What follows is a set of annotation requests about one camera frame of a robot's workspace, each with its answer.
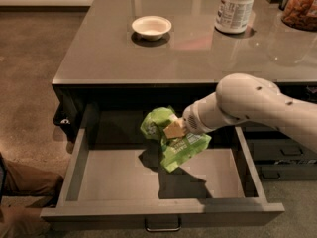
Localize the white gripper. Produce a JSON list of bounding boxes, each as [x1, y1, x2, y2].
[[163, 101, 214, 139]]

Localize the green rice chip bag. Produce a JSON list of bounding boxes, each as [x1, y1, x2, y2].
[[140, 107, 211, 173]]

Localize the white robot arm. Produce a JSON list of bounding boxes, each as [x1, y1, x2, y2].
[[163, 73, 317, 152]]

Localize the open grey top drawer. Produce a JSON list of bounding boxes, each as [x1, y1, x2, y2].
[[40, 102, 285, 232]]

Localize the grey counter cabinet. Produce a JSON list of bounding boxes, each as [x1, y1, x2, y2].
[[53, 0, 317, 137]]

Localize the white paper bowl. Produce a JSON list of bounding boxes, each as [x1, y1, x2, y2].
[[132, 16, 172, 41]]

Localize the dark lower side drawers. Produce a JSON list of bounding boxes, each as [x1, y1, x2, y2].
[[243, 126, 317, 181]]

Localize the white wipes canister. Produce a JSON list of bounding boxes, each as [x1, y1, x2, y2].
[[215, 0, 255, 34]]

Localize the person leg in khaki trousers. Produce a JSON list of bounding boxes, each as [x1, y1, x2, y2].
[[0, 158, 63, 238]]

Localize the clear jar of snacks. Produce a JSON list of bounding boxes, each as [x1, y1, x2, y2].
[[281, 0, 317, 32]]

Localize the metal drawer handle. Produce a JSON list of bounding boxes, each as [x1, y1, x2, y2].
[[144, 216, 182, 233]]

